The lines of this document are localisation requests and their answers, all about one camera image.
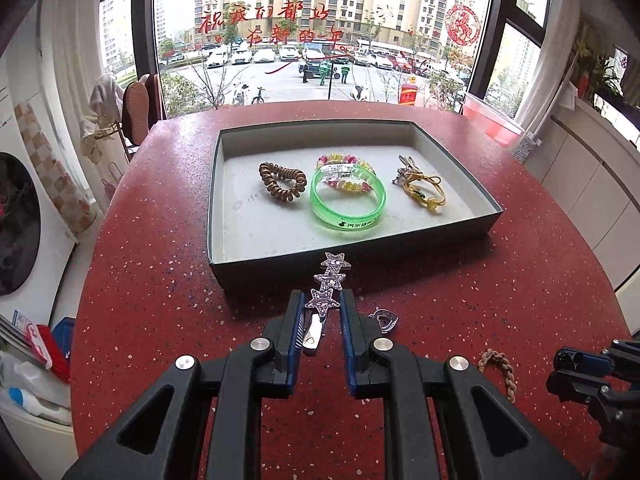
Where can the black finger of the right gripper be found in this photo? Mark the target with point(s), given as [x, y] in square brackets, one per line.
[574, 387]

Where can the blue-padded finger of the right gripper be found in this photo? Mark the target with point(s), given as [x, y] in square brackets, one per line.
[581, 362]

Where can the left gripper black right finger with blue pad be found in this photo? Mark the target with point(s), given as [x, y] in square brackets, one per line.
[441, 420]

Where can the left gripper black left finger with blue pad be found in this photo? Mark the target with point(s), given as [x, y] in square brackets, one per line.
[202, 415]

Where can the silver star hair clip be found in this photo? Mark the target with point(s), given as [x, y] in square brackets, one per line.
[322, 299]

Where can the grey jewelry tray box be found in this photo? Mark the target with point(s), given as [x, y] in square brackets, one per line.
[260, 223]

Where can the white blue bottle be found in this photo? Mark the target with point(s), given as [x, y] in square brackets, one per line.
[40, 408]

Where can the silver heart pendant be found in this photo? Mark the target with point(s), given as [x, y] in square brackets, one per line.
[386, 319]

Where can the white washing machine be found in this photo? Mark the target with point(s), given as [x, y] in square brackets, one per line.
[35, 243]

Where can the green translucent bangle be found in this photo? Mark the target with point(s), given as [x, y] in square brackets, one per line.
[347, 177]

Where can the brown slipper on rack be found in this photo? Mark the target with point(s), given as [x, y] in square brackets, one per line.
[143, 107]

